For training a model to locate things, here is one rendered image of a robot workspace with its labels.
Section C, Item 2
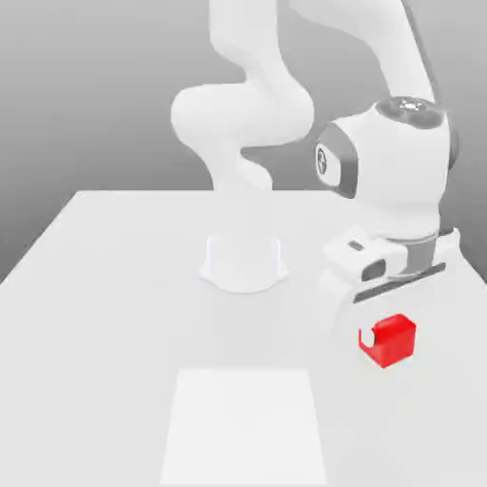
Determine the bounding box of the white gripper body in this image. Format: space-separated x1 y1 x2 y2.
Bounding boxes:
318 226 462 327

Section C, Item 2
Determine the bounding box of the small red cube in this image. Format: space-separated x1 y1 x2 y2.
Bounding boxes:
358 312 418 370

